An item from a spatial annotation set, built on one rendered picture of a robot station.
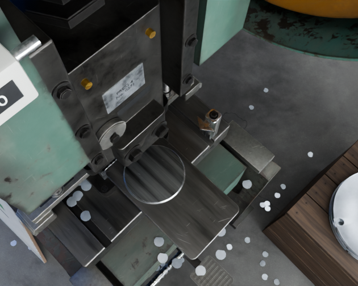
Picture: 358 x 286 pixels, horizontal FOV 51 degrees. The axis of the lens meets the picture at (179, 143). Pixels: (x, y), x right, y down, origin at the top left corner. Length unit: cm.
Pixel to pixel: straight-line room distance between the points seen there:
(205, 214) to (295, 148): 101
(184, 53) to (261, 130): 123
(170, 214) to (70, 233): 22
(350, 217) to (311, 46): 69
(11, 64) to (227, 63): 165
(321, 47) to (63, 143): 46
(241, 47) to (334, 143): 62
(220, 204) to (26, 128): 49
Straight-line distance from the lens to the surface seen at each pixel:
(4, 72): 23
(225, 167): 92
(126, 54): 47
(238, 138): 96
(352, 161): 137
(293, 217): 124
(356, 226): 127
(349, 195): 128
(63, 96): 35
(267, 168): 97
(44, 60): 32
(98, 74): 45
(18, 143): 36
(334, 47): 68
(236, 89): 178
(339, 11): 66
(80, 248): 83
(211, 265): 136
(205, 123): 80
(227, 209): 75
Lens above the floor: 151
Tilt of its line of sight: 68 degrees down
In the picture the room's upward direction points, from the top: 3 degrees clockwise
